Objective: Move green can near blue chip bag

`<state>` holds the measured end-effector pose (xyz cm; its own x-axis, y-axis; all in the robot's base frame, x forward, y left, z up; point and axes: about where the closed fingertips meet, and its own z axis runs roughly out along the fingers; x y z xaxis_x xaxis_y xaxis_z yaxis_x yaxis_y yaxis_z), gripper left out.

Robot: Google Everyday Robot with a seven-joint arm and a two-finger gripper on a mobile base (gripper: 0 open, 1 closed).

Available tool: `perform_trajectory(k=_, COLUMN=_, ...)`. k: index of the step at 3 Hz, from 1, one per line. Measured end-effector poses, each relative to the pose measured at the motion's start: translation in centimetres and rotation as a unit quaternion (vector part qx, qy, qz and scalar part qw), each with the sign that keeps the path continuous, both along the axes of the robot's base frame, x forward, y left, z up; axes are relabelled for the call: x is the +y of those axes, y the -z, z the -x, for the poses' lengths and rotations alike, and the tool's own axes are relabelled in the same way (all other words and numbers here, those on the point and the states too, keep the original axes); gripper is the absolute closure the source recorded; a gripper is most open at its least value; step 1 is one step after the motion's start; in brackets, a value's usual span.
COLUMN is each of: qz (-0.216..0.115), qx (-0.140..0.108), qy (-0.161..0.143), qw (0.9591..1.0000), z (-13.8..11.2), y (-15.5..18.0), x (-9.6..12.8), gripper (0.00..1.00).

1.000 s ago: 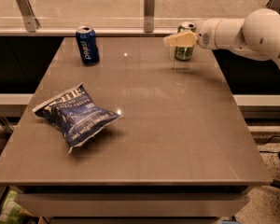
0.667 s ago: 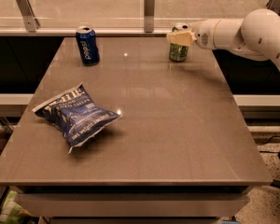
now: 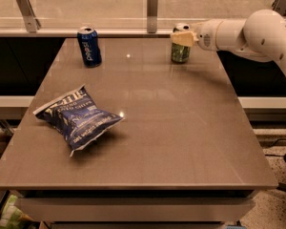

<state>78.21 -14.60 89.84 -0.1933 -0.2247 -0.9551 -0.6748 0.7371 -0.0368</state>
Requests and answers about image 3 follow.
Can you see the green soda can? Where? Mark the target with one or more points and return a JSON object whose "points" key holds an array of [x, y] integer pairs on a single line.
{"points": [[180, 54]]}

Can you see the white table drawer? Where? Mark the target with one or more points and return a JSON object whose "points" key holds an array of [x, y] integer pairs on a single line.
{"points": [[135, 209]]}

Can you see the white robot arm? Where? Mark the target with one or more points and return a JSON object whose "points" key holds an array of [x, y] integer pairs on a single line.
{"points": [[261, 37]]}

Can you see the middle metal railing bracket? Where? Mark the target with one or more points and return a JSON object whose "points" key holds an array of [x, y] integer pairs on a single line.
{"points": [[152, 6]]}

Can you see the left metal railing bracket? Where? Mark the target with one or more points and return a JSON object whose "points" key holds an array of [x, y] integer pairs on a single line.
{"points": [[30, 20]]}

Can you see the green patterned bag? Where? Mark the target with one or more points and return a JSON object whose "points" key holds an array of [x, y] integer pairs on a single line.
{"points": [[12, 217]]}

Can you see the blue Pepsi can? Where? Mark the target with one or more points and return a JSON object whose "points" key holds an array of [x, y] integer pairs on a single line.
{"points": [[88, 43]]}

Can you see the glass railing panel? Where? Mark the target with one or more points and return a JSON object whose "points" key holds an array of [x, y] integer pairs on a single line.
{"points": [[120, 14]]}

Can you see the blue chip bag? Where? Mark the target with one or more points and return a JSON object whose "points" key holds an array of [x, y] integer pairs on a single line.
{"points": [[77, 118]]}

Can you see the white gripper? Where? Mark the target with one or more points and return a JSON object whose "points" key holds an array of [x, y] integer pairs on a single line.
{"points": [[206, 35]]}

